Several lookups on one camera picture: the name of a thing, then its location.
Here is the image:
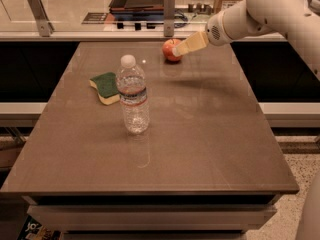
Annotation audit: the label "middle metal glass bracket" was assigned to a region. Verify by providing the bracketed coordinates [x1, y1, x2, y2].
[163, 0, 175, 37]

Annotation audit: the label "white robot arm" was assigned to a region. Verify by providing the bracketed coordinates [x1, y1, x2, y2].
[179, 0, 320, 240]

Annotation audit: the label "left metal glass bracket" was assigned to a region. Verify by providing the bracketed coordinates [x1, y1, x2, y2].
[27, 0, 54, 37]

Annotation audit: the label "grey table drawer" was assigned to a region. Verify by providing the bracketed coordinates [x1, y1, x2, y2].
[28, 205, 276, 232]

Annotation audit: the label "green and yellow sponge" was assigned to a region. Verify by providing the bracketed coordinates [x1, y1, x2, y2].
[89, 72, 120, 105]

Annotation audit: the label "metal glass bracket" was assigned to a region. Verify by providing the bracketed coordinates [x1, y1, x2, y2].
[163, 0, 175, 37]
[27, 0, 54, 37]

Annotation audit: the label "dark tray stack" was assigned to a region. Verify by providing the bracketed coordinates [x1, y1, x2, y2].
[108, 0, 174, 16]

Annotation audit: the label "clear plastic water bottle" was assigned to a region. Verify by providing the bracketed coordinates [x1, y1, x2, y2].
[116, 55, 150, 134]

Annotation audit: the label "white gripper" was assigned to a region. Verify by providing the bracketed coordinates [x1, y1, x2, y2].
[172, 12, 232, 57]

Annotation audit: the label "red apple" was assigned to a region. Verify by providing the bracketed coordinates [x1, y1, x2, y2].
[162, 38, 182, 62]

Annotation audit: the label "printed bag under table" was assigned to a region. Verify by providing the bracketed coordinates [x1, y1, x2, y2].
[17, 216, 62, 240]

